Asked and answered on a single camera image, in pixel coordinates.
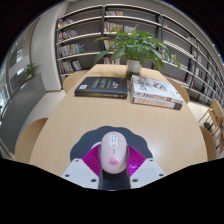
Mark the pale pink computer mouse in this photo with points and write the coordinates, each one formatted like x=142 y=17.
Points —
x=113 y=151

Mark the group of wooden slatted chairs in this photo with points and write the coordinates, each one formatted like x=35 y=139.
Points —
x=215 y=115

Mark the green potted plant white pot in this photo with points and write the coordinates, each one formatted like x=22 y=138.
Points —
x=133 y=46

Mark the green floor plant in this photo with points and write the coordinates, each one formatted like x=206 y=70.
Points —
x=31 y=70

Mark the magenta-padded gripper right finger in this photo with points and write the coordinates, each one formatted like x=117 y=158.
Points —
x=148 y=171

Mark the white book with illustrated cover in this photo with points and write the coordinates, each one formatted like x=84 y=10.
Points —
x=153 y=87

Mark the black hardcover book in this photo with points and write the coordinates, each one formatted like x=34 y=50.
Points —
x=101 y=86

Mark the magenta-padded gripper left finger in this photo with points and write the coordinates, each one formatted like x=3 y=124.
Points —
x=77 y=171

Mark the white book with red lettering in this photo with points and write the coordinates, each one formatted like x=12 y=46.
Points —
x=155 y=103

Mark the grey bookshelf unit with books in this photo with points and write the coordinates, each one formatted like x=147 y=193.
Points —
x=80 y=35

